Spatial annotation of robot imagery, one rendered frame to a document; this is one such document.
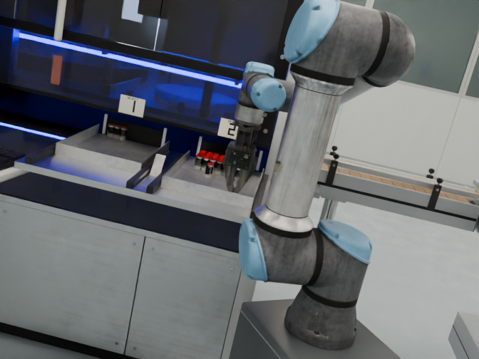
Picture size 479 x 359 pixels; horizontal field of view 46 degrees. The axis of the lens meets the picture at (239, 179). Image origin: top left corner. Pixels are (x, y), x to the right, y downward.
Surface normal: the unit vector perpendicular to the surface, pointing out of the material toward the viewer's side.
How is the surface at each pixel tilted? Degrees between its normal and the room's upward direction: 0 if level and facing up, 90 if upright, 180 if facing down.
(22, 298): 90
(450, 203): 90
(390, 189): 90
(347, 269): 90
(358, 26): 67
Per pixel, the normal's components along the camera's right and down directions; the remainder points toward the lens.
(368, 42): 0.21, 0.25
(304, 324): -0.52, -0.19
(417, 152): -0.12, 0.25
